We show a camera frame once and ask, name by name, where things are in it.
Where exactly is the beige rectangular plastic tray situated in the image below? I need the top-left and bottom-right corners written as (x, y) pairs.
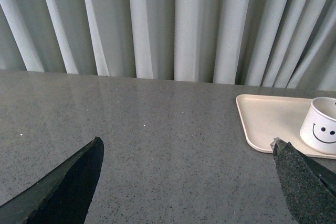
top-left (236, 94), bottom-right (335, 159)

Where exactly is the grey pleated curtain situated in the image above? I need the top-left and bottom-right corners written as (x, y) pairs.
top-left (1, 0), bottom-right (335, 91)

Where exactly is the white smiley mug black handle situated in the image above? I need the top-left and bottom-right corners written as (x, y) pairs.
top-left (299, 97), bottom-right (336, 155)

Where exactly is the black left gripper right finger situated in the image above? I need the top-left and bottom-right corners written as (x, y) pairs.
top-left (271, 137), bottom-right (335, 223)

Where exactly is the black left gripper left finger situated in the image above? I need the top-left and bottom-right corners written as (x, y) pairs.
top-left (1, 137), bottom-right (104, 223)

